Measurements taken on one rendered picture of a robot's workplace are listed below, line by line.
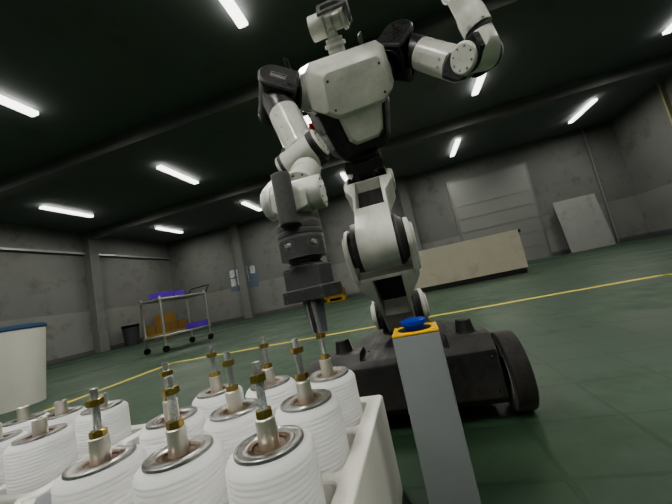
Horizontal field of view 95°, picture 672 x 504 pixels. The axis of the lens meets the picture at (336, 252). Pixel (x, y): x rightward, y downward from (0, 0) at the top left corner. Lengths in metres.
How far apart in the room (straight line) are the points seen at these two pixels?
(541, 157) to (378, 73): 11.61
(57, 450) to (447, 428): 0.68
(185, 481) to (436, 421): 0.32
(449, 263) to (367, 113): 5.15
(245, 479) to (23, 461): 0.52
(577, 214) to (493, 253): 6.15
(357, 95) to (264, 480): 0.92
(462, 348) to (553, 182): 11.64
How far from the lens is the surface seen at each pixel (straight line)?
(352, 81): 1.01
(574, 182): 12.62
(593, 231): 12.03
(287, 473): 0.37
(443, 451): 0.54
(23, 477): 0.83
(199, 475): 0.43
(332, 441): 0.48
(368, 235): 0.82
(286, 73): 1.04
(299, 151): 0.82
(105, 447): 0.54
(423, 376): 0.50
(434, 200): 11.46
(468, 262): 6.07
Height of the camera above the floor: 0.40
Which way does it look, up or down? 7 degrees up
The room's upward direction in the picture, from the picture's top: 12 degrees counter-clockwise
